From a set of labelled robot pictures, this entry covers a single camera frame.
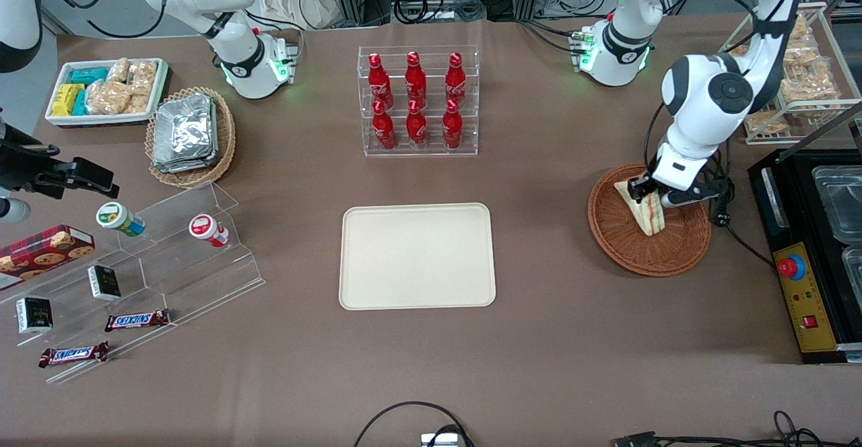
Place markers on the white rectangular snack bin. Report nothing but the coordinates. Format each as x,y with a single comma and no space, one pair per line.
158,90

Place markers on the small black box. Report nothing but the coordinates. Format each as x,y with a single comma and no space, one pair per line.
34,315
104,283

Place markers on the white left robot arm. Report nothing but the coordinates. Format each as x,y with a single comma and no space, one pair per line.
707,90

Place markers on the yellow snack packet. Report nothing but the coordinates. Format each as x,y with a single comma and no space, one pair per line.
64,100

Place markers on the silver foil pouch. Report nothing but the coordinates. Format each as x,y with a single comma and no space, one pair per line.
183,127
188,166

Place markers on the grey arm base connector block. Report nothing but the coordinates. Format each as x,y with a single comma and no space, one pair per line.
580,46
286,56

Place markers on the small silver device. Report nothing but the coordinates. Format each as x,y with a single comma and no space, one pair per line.
440,440

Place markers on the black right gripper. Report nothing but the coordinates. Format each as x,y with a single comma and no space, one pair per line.
19,163

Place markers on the clear bag of crackers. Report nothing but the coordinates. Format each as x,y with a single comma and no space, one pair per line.
138,104
108,97
118,70
143,77

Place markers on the green lidded cup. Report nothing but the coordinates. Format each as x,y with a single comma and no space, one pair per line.
116,217

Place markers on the clear acrylic bottle rack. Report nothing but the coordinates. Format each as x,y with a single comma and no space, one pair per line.
417,152

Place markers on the red lidded cup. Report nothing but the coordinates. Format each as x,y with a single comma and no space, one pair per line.
205,228

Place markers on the red tartan cookie box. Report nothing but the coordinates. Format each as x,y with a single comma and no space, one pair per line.
40,255

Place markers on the black machine housing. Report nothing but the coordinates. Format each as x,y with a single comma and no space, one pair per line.
794,218

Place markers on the cream plastic tray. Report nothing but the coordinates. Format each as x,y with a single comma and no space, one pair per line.
417,256

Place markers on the yellow panel with red button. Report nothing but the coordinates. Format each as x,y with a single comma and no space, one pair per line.
805,299

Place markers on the clear bag of biscuits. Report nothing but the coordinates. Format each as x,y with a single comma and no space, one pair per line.
808,89
805,53
764,122
799,27

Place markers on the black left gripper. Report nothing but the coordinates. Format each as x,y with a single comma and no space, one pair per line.
640,185

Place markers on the brown snickers bar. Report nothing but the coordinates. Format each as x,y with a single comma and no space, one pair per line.
74,354
137,320

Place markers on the round brown wicker basket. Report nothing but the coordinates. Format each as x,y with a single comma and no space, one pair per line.
626,252

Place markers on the red cola bottle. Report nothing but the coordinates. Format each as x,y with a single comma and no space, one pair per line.
417,129
456,80
415,80
379,83
384,130
452,129

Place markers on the clear plastic container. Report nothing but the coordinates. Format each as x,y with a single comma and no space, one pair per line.
838,204
854,268

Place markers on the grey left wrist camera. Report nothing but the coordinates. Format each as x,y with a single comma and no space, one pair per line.
672,198

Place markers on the clear acrylic step display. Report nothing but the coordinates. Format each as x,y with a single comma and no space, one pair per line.
188,279

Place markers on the oval tan wicker basket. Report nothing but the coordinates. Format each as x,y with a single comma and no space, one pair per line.
225,141

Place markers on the triangle sandwich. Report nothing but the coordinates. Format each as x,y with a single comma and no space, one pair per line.
650,218

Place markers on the teal snack packet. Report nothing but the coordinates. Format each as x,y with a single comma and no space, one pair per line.
87,75
81,104

